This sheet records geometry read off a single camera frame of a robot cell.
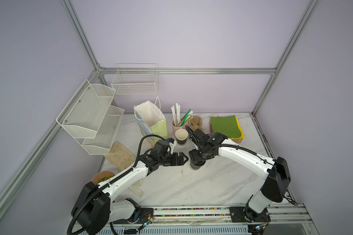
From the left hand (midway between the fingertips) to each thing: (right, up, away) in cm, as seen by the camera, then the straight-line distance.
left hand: (181, 160), depth 80 cm
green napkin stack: (+34, +20, +27) cm, 48 cm away
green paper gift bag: (-22, +23, +24) cm, 40 cm away
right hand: (+7, +1, 0) cm, 8 cm away
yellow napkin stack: (+43, +13, +21) cm, 50 cm away
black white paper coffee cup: (+8, -3, -1) cm, 8 cm away
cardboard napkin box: (+37, +9, +21) cm, 44 cm away
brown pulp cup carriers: (+11, +22, +33) cm, 41 cm away
